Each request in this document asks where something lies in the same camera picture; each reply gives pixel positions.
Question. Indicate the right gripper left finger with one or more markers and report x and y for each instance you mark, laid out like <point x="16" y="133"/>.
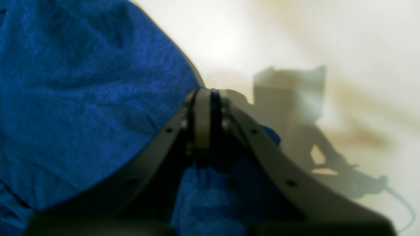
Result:
<point x="124" y="190"/>

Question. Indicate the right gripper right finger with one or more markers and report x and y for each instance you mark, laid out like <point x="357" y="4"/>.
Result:
<point x="302" y="206"/>

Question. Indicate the dark blue t-shirt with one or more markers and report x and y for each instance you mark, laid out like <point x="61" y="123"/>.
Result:
<point x="85" y="86"/>

